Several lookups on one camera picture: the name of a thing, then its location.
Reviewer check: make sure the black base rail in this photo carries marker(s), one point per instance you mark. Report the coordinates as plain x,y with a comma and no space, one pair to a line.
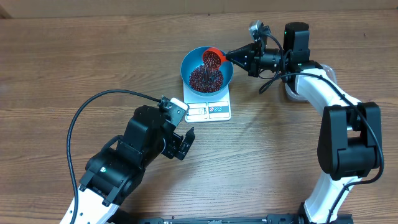
122,217

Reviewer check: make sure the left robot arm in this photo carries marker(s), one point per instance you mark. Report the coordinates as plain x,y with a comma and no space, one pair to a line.
116,171

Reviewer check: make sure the red measuring scoop blue handle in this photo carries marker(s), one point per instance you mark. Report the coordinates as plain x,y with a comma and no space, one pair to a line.
218,52

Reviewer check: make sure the red beans in bowl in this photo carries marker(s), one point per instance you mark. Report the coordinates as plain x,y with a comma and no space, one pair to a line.
206,80

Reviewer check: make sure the blue bowl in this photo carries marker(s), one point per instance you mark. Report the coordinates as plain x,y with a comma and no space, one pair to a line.
194,59

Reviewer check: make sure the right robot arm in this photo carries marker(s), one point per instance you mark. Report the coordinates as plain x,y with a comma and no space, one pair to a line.
349,147

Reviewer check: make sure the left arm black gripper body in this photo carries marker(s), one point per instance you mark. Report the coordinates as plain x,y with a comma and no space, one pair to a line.
171,145

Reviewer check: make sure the white kitchen scale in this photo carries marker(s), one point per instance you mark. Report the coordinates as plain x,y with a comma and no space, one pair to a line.
207,108

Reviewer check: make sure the red beans in scoop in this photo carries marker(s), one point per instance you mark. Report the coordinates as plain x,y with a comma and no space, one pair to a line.
211,60

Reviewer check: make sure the clear plastic container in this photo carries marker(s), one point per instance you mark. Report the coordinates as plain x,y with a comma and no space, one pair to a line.
292,95

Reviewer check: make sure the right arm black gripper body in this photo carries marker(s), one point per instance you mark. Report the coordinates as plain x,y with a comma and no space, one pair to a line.
272,62

